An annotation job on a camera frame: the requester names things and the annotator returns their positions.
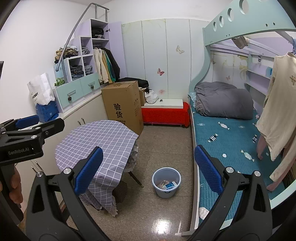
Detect person's left hand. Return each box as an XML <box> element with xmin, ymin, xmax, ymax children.
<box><xmin>9</xmin><ymin>167</ymin><xmax>23</xmax><ymax>204</ymax></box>

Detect blue gift bag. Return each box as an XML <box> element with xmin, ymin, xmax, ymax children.
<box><xmin>36</xmin><ymin>101</ymin><xmax>59</xmax><ymax>123</ymax></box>

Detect grey checked tablecloth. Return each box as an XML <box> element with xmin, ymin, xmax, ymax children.
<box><xmin>55</xmin><ymin>120</ymin><xmax>138</xmax><ymax>216</ymax></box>

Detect brown woven stool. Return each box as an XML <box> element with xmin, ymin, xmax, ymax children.
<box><xmin>112</xmin><ymin>181</ymin><xmax>127</xmax><ymax>203</ymax></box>

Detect white paper shopping bag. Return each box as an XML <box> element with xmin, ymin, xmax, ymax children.
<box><xmin>27</xmin><ymin>73</ymin><xmax>55</xmax><ymax>105</ymax></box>

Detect pink plaid blanket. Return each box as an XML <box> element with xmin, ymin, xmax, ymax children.
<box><xmin>124</xmin><ymin>141</ymin><xmax>139</xmax><ymax>173</ymax></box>

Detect light blue plastic bucket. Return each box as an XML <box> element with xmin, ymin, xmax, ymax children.
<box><xmin>152</xmin><ymin>167</ymin><xmax>182</xmax><ymax>199</ymax></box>

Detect teal bed mattress sheet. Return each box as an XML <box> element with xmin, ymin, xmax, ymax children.
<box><xmin>188</xmin><ymin>97</ymin><xmax>281</xmax><ymax>228</ymax></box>

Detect metal stair handrail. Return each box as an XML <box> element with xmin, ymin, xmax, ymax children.
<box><xmin>54</xmin><ymin>3</ymin><xmax>111</xmax><ymax>73</ymax></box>

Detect purple stair shelf cabinet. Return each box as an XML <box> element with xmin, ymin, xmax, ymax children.
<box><xmin>53</xmin><ymin>22</ymin><xmax>127</xmax><ymax>113</ymax></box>

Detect large brown cardboard box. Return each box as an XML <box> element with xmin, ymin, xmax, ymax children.
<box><xmin>101</xmin><ymin>81</ymin><xmax>144</xmax><ymax>135</ymax></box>

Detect red covered low bench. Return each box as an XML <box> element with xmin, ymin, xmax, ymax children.
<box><xmin>142</xmin><ymin>102</ymin><xmax>191</xmax><ymax>128</ymax></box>

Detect pile of folded clothes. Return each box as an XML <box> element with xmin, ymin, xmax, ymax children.
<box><xmin>54</xmin><ymin>46</ymin><xmax>78</xmax><ymax>64</ymax></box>

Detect white plastic bag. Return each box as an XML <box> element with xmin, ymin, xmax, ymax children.
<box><xmin>144</xmin><ymin>89</ymin><xmax>159</xmax><ymax>104</ymax></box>

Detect grey folded duvet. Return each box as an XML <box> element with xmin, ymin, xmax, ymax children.
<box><xmin>195</xmin><ymin>81</ymin><xmax>253</xmax><ymax>120</ymax></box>

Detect black clothes on box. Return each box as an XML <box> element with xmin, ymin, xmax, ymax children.
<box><xmin>117</xmin><ymin>77</ymin><xmax>150</xmax><ymax>90</ymax></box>

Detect hanging jackets on rail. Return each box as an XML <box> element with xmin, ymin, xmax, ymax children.
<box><xmin>93</xmin><ymin>48</ymin><xmax>120</xmax><ymax>85</ymax></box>

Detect teal bunk bed frame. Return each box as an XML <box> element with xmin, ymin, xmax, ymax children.
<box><xmin>189</xmin><ymin>1</ymin><xmax>295</xmax><ymax>240</ymax></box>

